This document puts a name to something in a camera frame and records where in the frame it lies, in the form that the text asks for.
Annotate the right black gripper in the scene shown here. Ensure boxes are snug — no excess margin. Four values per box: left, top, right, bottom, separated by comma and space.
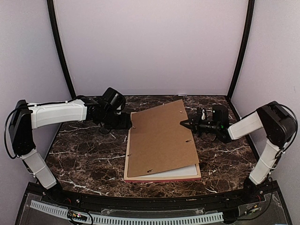
180, 113, 220, 137

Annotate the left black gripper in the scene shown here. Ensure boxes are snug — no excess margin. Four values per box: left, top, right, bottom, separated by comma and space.
102, 109, 132, 129

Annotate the brown cardboard backing board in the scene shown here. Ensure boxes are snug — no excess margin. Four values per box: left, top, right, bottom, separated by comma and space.
128, 99, 199, 178

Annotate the light wooden picture frame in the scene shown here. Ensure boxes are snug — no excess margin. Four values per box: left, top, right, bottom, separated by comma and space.
123, 127, 202, 184

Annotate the red sunset photo print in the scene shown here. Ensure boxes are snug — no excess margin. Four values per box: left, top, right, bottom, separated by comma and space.
136, 164, 200, 180

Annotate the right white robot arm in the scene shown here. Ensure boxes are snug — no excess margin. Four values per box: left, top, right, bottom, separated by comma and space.
180, 101, 299, 186

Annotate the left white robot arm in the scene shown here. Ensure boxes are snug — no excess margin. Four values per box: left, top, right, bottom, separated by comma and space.
4, 87, 132, 204

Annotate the small circuit board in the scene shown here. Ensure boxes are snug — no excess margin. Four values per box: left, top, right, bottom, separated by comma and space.
67, 210, 88, 221

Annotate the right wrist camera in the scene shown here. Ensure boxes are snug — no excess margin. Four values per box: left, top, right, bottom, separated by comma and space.
196, 107, 207, 120

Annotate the grey slotted cable duct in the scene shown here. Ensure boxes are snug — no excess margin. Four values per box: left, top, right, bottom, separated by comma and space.
30, 200, 224, 225

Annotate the black front rail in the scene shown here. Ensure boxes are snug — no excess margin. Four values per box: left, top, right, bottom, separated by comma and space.
15, 181, 292, 225

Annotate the right black corner post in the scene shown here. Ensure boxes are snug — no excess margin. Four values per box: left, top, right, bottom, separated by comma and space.
227, 0, 255, 100

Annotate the black corner post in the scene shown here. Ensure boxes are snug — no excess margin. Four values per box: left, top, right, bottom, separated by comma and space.
227, 0, 255, 100
46, 0, 76, 98

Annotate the left black corner post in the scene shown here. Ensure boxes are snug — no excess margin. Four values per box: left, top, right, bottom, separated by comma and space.
46, 0, 76, 98

